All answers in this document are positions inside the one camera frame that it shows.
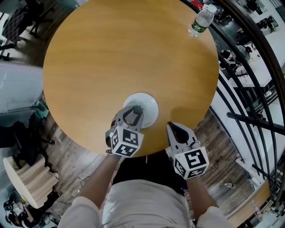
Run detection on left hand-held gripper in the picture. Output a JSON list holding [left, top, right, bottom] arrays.
[[105, 106, 145, 159]]

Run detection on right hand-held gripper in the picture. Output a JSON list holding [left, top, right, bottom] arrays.
[[167, 121, 210, 180]]

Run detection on white plate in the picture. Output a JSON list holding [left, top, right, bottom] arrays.
[[122, 92, 159, 129]]

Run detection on person's right forearm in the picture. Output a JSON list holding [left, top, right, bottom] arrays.
[[185, 175, 218, 211]]

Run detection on person's left forearm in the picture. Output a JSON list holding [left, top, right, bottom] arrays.
[[74, 153, 122, 202]]

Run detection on person's black trousers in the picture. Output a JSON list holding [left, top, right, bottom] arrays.
[[112, 149, 187, 197]]

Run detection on round wooden table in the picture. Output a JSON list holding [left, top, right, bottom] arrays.
[[42, 0, 220, 159]]

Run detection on black metal railing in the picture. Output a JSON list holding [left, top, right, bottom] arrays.
[[209, 0, 285, 203]]

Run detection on person's white shirt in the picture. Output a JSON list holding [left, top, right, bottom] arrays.
[[57, 179, 232, 228]]

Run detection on long white desk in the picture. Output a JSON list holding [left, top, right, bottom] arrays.
[[230, 31, 285, 89]]

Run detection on black office chair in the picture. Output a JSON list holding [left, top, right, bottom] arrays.
[[0, 119, 56, 167]]

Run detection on clear plastic water bottle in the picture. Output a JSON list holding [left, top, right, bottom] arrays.
[[188, 4, 217, 38]]

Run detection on dark patterned chair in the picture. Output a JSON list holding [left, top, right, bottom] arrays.
[[1, 4, 31, 43]]

